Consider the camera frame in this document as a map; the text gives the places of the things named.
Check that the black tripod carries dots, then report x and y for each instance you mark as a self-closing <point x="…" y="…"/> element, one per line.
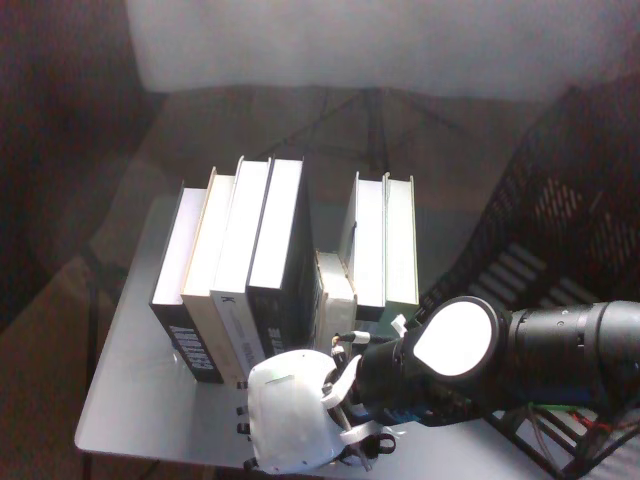
<point x="376" y="130"/>

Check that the pale green book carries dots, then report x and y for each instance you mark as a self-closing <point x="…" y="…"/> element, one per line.
<point x="400" y="240"/>

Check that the dark curtain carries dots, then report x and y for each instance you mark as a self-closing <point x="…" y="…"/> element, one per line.
<point x="60" y="125"/>

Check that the black mesh file rack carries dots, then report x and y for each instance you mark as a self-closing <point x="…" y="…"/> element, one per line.
<point x="550" y="150"/>

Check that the small cream book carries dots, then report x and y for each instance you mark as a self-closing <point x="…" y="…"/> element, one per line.
<point x="340" y="310"/>

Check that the black covered book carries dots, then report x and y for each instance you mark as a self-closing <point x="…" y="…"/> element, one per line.
<point x="275" y="225"/>

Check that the cream covered book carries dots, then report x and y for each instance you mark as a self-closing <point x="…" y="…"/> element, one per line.
<point x="210" y="240"/>

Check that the black book with white lettering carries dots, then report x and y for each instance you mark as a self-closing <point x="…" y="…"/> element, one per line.
<point x="175" y="250"/>

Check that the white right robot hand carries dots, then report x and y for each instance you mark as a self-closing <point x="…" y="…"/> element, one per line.
<point x="290" y="410"/>

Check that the dark book with barcode label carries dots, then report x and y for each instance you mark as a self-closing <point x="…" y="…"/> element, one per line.
<point x="367" y="240"/>

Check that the white spine book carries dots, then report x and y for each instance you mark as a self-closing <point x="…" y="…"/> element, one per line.
<point x="240" y="225"/>

